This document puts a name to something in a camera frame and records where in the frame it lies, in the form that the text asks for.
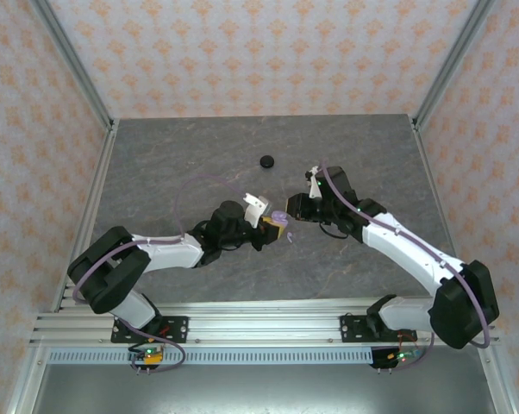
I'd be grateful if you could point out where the aluminium table side rail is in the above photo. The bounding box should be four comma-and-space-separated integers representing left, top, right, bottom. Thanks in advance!
411, 115, 477, 312
50, 118, 121, 314

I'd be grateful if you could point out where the aluminium frame strut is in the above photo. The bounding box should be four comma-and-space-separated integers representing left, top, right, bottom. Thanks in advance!
478, 344, 518, 414
3, 344, 50, 414

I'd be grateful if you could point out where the purple earbud charging case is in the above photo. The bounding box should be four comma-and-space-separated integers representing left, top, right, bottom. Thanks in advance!
269, 209, 291, 229

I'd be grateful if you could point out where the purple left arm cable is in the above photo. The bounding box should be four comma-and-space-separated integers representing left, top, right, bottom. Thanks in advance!
72, 174, 248, 374

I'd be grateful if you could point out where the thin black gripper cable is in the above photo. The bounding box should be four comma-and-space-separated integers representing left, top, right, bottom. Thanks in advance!
321, 220, 352, 239

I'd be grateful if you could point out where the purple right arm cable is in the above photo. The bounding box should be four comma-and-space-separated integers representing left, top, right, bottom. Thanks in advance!
322, 158, 490, 372

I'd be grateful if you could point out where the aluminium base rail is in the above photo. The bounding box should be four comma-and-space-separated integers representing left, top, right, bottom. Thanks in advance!
28, 301, 502, 347

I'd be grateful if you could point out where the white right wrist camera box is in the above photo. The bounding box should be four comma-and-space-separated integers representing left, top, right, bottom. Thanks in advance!
303, 166, 324, 200

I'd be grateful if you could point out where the grey metal base panel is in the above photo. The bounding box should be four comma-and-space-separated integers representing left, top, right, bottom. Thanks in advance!
30, 364, 500, 414

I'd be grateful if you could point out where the grey slotted cable duct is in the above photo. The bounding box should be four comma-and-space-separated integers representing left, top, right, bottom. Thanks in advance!
47, 348, 375, 366

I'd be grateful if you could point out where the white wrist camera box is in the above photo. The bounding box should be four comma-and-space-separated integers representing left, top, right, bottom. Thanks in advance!
303, 166, 324, 200
241, 192, 272, 229

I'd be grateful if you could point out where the aluminium frame post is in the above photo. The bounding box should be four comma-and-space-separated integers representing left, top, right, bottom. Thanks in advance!
28, 0, 116, 131
412, 0, 500, 131

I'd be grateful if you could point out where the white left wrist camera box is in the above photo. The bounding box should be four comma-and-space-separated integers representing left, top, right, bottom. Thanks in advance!
241, 192, 272, 229

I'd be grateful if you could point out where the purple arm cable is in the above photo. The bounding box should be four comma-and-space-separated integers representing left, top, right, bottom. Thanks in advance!
72, 174, 248, 374
322, 158, 490, 372

